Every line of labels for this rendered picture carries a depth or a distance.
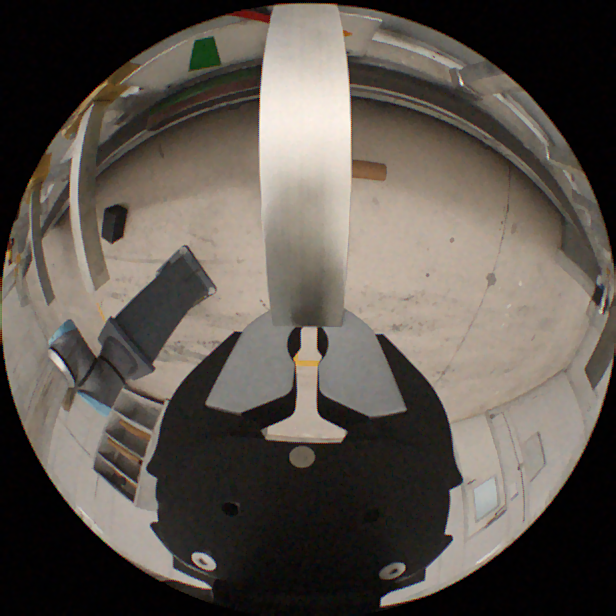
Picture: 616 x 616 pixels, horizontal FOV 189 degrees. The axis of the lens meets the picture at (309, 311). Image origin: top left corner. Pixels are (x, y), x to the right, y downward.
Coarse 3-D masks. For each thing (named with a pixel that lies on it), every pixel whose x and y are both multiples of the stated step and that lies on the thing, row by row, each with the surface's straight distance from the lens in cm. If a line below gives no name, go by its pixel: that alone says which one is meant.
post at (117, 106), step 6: (114, 102) 40; (120, 102) 41; (78, 108) 37; (108, 108) 39; (114, 108) 39; (120, 108) 40; (72, 114) 36; (108, 114) 40; (114, 114) 40; (108, 120) 42; (66, 126) 38
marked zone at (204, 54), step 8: (200, 40) 26; (208, 40) 26; (200, 48) 28; (208, 48) 28; (216, 48) 28; (192, 56) 29; (200, 56) 29; (208, 56) 29; (216, 56) 29; (192, 64) 30; (200, 64) 31; (208, 64) 31; (216, 64) 31
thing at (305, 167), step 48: (288, 48) 10; (336, 48) 10; (288, 96) 8; (336, 96) 8; (288, 144) 7; (336, 144) 7; (288, 192) 7; (336, 192) 7; (288, 240) 7; (336, 240) 7; (288, 288) 8; (336, 288) 8
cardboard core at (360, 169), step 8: (352, 160) 89; (360, 160) 91; (352, 168) 87; (360, 168) 87; (368, 168) 88; (376, 168) 89; (384, 168) 90; (352, 176) 89; (360, 176) 89; (368, 176) 89; (376, 176) 90; (384, 176) 90
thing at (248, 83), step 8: (248, 80) 28; (256, 80) 28; (216, 88) 30; (224, 88) 29; (232, 88) 29; (240, 88) 28; (248, 88) 28; (192, 96) 31; (200, 96) 30; (208, 96) 30; (216, 96) 29; (176, 104) 32; (184, 104) 31; (192, 104) 30; (160, 112) 34; (168, 112) 33; (176, 112) 32; (152, 120) 35; (160, 120) 33
